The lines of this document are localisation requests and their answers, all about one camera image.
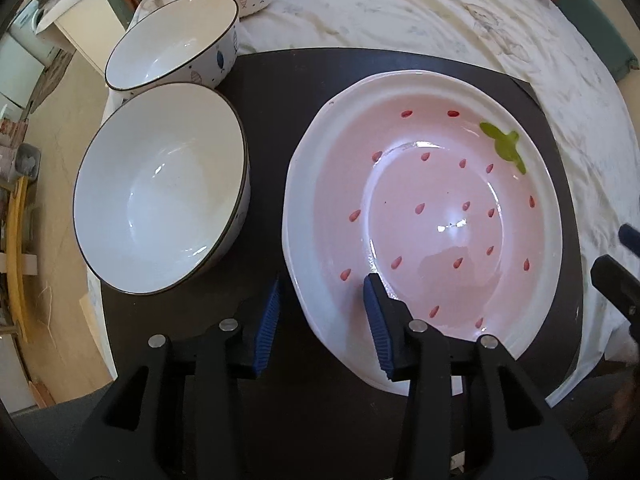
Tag grey plastic bin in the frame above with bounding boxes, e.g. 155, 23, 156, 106
15, 142, 41, 181

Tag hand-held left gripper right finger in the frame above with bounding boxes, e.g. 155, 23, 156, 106
362, 272, 588, 480

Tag grey trousers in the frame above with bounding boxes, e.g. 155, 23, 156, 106
7, 390, 121, 480

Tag white kitchen cabinet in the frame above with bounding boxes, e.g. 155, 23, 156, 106
0, 35, 56, 111

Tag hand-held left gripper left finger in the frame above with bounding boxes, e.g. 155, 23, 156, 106
75, 275, 283, 480

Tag pink strawberry plate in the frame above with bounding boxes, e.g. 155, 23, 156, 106
281, 70, 564, 395

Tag white nightstand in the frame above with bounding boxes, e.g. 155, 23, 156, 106
35, 0, 133, 73

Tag black leather mat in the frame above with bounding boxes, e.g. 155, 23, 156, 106
100, 48, 585, 471

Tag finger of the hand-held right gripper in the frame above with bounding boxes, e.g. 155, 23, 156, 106
619, 223, 640, 257
590, 254, 640, 319

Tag yellow wooden rack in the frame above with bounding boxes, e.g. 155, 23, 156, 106
5, 175, 41, 343

